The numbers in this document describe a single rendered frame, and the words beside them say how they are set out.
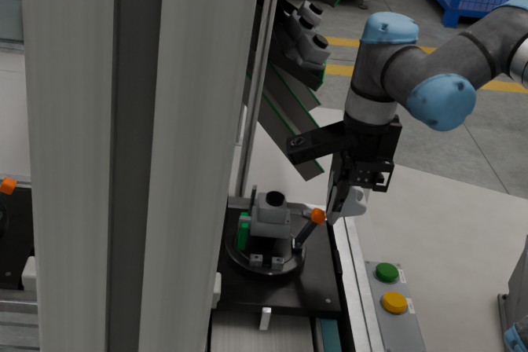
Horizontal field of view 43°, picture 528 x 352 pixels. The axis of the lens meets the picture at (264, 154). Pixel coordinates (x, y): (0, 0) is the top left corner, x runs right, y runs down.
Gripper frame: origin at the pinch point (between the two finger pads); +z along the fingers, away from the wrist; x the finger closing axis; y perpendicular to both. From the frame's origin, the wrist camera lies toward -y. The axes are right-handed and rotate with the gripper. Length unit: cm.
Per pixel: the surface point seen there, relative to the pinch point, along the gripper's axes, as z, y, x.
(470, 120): 106, 131, 239
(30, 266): 7.1, -45.9, -10.2
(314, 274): 9.2, -0.9, -4.2
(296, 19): -22.3, -7.2, 28.8
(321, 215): -0.9, -1.3, -0.9
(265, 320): 11.2, -9.3, -13.3
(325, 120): 20, 11, 68
